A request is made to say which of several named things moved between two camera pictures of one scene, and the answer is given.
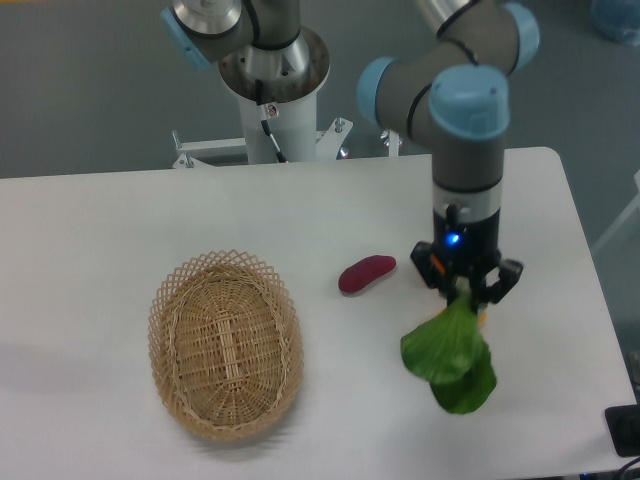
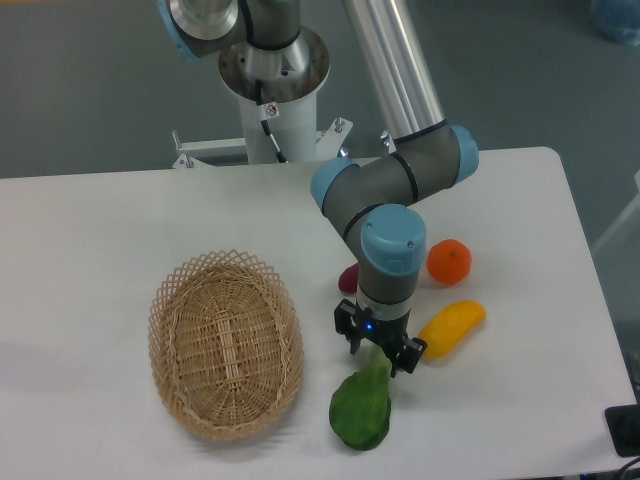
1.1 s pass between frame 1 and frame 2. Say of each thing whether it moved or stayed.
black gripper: moved
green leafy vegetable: moved
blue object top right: stayed
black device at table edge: stayed
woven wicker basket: stayed
